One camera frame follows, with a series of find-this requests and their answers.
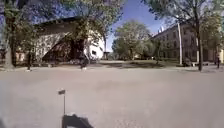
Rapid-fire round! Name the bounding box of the person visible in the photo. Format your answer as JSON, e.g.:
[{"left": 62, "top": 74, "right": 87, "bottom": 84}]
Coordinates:
[{"left": 79, "top": 53, "right": 89, "bottom": 71}]

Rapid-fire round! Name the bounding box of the round green tree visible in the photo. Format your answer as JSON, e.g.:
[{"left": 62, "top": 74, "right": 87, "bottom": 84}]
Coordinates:
[{"left": 112, "top": 19, "right": 153, "bottom": 62}]

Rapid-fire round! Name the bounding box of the white building with dark roof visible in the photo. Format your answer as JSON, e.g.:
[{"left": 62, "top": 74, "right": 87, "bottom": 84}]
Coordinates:
[{"left": 32, "top": 16, "right": 106, "bottom": 64}]

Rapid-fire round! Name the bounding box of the thin-trunked tree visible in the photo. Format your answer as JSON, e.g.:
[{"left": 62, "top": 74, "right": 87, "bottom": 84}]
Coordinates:
[{"left": 143, "top": 0, "right": 224, "bottom": 72}]

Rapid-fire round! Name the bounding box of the grass strip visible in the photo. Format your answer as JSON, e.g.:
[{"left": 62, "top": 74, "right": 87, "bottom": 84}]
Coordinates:
[{"left": 96, "top": 59, "right": 183, "bottom": 70}]

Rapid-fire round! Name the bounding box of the pale pole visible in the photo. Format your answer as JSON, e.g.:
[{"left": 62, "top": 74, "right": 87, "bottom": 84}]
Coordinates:
[{"left": 177, "top": 22, "right": 184, "bottom": 66}]

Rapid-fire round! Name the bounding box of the grey asphalt road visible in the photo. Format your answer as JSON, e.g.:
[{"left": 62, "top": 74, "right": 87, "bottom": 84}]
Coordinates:
[{"left": 0, "top": 64, "right": 224, "bottom": 128}]

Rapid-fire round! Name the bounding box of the yellow multi-storey building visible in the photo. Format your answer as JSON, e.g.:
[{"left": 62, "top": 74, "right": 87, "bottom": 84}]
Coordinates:
[{"left": 149, "top": 22, "right": 224, "bottom": 64}]

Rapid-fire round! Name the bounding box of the large green leafy tree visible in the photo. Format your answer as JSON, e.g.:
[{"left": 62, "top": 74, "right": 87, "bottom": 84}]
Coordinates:
[{"left": 0, "top": 0, "right": 38, "bottom": 70}]

